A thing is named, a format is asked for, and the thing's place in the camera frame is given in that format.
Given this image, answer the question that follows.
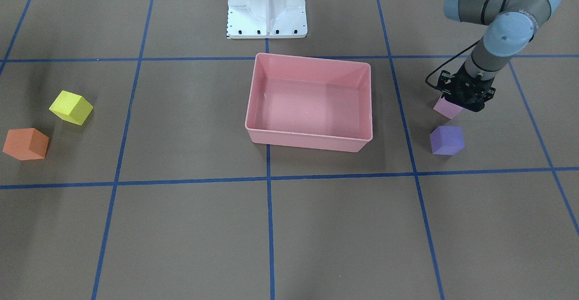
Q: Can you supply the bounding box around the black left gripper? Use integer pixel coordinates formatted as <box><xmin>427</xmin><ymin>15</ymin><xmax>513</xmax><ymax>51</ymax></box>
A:
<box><xmin>437</xmin><ymin>68</ymin><xmax>496</xmax><ymax>112</ymax></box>

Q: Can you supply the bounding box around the pink foam block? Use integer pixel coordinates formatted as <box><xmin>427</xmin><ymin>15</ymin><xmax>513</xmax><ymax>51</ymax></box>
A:
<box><xmin>433</xmin><ymin>95</ymin><xmax>464</xmax><ymax>120</ymax></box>

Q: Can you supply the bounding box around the purple foam block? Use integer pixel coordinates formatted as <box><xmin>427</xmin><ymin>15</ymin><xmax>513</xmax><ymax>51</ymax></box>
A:
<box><xmin>429</xmin><ymin>125</ymin><xmax>465</xmax><ymax>156</ymax></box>

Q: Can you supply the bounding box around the yellow foam block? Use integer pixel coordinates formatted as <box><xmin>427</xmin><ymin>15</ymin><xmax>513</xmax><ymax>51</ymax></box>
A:
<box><xmin>49</xmin><ymin>91</ymin><xmax>93</xmax><ymax>125</ymax></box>

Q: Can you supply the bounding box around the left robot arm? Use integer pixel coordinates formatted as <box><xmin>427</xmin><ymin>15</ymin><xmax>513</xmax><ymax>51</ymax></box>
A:
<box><xmin>434</xmin><ymin>0</ymin><xmax>562</xmax><ymax>112</ymax></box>

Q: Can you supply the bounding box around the pink plastic bin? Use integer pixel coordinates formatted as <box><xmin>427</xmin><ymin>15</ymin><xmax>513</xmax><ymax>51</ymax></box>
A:
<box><xmin>245</xmin><ymin>53</ymin><xmax>374</xmax><ymax>153</ymax></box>

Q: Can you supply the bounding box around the orange foam block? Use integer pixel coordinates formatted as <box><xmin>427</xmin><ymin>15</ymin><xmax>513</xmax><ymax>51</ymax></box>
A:
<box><xmin>2</xmin><ymin>128</ymin><xmax>49</xmax><ymax>161</ymax></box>

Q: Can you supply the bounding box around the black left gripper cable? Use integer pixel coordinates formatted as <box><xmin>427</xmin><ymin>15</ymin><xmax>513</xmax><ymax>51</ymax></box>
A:
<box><xmin>425</xmin><ymin>40</ymin><xmax>481</xmax><ymax>93</ymax></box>

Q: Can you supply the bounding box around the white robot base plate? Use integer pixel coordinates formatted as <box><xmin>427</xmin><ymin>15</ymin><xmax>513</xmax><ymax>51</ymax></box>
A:
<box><xmin>226</xmin><ymin>0</ymin><xmax>308</xmax><ymax>39</ymax></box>

